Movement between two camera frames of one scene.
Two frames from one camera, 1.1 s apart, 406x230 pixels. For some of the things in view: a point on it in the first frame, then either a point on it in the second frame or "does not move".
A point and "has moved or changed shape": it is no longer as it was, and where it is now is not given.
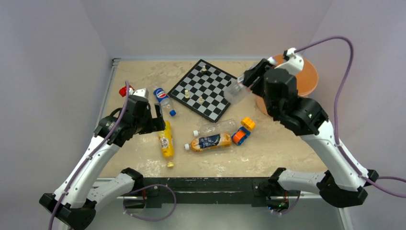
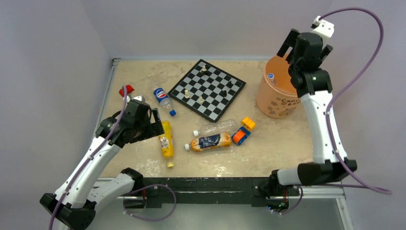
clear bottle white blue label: (236, 90) has moved or changed shape
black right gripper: (252, 74) -> (289, 41)
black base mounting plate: (160, 192) does not move
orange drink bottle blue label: (200, 143) does not move
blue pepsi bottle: (163, 97) does not move
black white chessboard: (202, 89) does not move
